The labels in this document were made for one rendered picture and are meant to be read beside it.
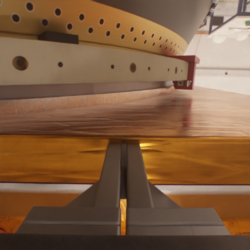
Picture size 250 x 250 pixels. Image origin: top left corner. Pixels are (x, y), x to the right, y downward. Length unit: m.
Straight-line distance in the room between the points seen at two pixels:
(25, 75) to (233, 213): 0.26
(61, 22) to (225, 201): 0.28
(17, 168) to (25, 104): 0.11
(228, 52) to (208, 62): 0.61
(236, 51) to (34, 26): 6.27
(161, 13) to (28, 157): 0.33
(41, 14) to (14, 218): 0.23
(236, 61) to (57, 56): 6.27
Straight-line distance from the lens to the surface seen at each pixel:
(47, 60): 0.23
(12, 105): 0.27
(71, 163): 0.17
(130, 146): 0.15
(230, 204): 0.22
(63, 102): 0.29
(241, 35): 4.50
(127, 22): 0.34
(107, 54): 0.27
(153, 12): 0.38
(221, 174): 0.19
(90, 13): 0.30
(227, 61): 6.30
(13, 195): 0.21
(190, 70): 0.54
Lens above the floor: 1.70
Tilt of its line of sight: 16 degrees up
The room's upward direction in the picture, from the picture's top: 179 degrees counter-clockwise
